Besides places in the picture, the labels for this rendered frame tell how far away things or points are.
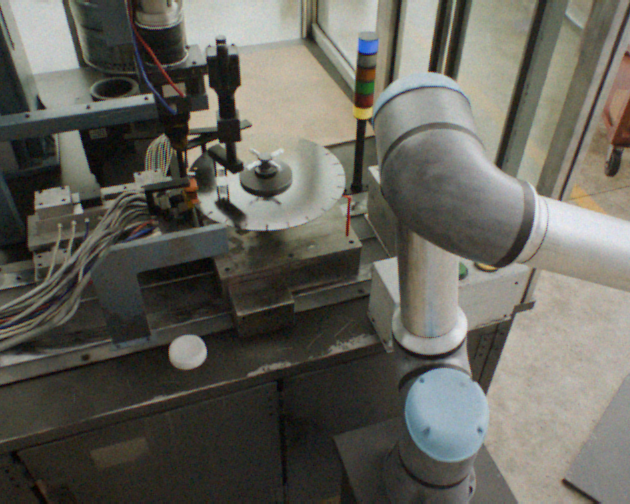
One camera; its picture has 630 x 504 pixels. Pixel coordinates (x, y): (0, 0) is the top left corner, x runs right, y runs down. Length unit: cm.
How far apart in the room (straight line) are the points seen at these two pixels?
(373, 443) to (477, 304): 34
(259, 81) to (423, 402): 138
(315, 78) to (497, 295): 108
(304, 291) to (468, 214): 75
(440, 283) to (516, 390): 136
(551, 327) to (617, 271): 170
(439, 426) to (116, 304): 63
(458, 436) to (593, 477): 121
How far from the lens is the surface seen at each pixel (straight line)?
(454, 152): 64
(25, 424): 125
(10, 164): 178
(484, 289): 123
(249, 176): 130
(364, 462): 112
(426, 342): 96
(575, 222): 69
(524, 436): 211
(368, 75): 141
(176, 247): 113
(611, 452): 216
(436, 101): 71
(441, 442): 91
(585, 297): 257
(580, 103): 111
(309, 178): 131
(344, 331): 128
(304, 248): 129
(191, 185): 127
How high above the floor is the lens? 174
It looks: 44 degrees down
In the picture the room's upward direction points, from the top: 1 degrees clockwise
